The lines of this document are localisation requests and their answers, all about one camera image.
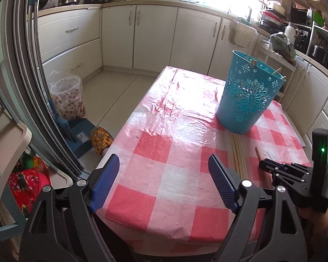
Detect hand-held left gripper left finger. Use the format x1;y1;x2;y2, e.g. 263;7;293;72
19;154;132;262

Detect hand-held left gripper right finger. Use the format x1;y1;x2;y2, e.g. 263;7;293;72
208;153;309;262

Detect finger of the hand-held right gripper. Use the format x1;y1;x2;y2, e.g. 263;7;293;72
258;158;312;176
270;173;293;191

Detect blue perforated plastic basket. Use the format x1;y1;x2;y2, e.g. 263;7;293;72
215;50;287;135

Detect person's right hand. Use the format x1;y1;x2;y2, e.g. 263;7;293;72
298;208;328;237

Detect floral slipper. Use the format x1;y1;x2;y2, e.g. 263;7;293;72
90;126;114;157

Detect blue dustpan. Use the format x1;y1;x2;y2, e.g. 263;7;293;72
47;95;99;159

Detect pink checked plastic tablecloth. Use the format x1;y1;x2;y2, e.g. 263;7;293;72
94;66;312;254

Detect red floral cloth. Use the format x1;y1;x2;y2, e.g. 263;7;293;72
8;169;51;219

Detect flower print trash bin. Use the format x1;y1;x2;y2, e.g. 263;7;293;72
49;76;86;121

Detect black cooking pot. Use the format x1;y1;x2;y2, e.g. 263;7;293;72
310;44;328;66

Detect bag of green vegetables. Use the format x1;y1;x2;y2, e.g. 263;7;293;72
269;32;297;61

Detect white thermos flask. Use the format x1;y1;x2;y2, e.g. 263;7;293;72
284;24;299;43

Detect beige hanging bag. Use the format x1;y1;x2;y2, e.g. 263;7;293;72
229;20;259;46

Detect cream base cabinets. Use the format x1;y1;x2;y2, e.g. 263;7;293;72
37;3;328;148

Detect black microwave oven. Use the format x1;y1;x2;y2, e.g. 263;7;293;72
290;6;314;27

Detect stack of dishes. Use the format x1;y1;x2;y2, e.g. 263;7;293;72
259;1;286;31

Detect grey sliding door frame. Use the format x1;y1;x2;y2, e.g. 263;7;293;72
0;0;84;176

